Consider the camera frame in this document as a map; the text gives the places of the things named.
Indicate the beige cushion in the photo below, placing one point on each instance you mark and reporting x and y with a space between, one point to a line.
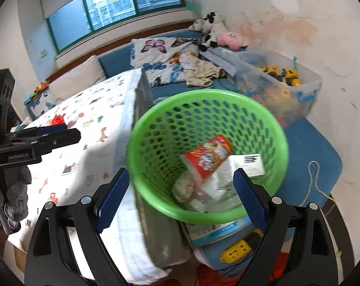
76 80

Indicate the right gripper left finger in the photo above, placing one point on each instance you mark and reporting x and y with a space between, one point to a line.
50 258

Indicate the red foam fruit net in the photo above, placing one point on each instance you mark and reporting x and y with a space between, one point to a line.
56 120

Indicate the grey knitted sleeve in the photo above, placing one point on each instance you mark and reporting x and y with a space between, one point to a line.
13 197

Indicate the blue picture book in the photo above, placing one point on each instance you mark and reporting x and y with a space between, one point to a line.
199 235

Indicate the clear plastic toy bin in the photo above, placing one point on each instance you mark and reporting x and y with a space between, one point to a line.
288 104

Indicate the white cartoon print tablecloth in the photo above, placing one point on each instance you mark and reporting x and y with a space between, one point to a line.
143 243

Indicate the window with green frame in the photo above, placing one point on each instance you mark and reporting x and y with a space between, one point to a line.
70 21

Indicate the blue white patterned cloth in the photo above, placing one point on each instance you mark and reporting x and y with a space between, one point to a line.
223 58

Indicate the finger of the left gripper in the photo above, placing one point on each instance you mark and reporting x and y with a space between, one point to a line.
41 145
39 131

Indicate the beige crumpled clothing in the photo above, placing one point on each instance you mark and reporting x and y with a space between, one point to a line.
199 73

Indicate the yellow toy excavator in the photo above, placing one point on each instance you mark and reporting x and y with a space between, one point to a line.
287 76

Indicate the butterfly print pillow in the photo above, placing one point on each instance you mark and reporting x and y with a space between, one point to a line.
159 57

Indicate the yellow power strip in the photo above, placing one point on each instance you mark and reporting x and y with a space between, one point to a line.
242 248

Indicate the pink round plush toy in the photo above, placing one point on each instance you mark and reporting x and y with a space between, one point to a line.
232 40

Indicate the black white cow plush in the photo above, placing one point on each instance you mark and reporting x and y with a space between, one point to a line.
212 27

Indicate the red cartoon paper cup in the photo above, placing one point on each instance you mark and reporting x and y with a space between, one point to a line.
203 160

